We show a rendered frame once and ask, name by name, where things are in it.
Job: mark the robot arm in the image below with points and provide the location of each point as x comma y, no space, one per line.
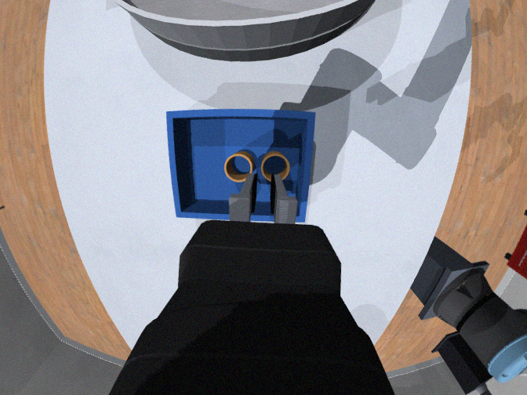
494,329

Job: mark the red tool cabinet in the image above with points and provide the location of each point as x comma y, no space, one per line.
520,251

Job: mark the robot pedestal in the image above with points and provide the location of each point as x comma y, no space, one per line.
445,267

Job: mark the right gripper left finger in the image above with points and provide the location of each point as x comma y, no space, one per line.
240,206

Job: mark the blue crate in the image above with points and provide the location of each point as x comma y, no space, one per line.
185,164

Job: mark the bronze bushing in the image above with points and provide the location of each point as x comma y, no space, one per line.
287,167
228,167

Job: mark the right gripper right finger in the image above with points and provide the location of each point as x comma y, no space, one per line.
285,206

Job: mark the grey turntable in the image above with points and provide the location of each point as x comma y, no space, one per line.
247,41

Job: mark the white table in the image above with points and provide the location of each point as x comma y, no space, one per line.
99,206

